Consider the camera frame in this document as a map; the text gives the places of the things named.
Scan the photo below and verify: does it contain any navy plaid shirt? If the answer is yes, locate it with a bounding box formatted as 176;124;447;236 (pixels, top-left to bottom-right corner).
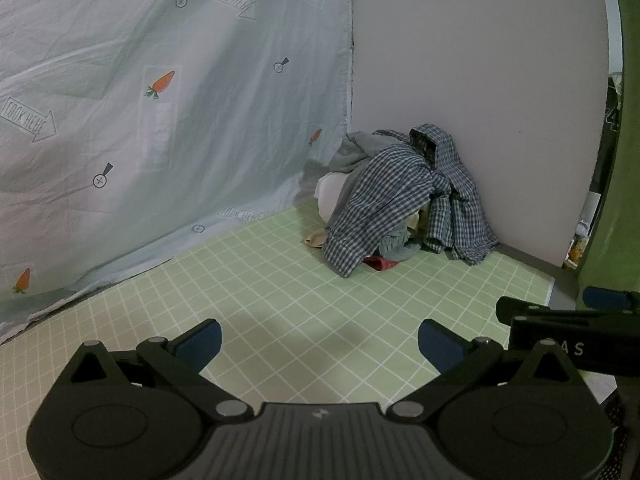
322;123;501;279

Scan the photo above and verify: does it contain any grey garment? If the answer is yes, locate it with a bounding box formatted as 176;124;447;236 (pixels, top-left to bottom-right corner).
327;130;412;179

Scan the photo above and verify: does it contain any carrot print bed sheet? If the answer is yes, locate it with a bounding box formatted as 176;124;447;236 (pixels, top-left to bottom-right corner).
0;0;354;346

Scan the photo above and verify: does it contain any green grid mat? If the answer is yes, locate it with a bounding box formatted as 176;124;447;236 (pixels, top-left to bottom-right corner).
0;207;621;461

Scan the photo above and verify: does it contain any red cloth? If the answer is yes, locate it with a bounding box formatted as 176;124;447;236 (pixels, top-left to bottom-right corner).
362;255;401;271

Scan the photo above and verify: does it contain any beige cloth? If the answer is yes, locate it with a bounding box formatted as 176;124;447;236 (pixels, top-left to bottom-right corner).
301;227;331;251

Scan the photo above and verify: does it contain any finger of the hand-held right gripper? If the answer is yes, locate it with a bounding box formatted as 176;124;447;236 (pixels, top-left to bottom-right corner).
582;286;640;312
495;296;593;319

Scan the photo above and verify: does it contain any blue-grey garment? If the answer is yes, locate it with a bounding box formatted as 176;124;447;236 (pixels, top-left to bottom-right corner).
377;225;426;264

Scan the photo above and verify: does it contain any white garment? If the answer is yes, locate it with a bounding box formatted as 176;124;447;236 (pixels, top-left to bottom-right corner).
315;172;359;224

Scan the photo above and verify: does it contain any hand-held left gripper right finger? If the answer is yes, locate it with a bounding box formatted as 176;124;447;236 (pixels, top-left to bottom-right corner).
391;318;580;421

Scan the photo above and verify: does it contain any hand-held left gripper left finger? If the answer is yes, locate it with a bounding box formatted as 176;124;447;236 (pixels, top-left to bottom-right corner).
64;318;250;420

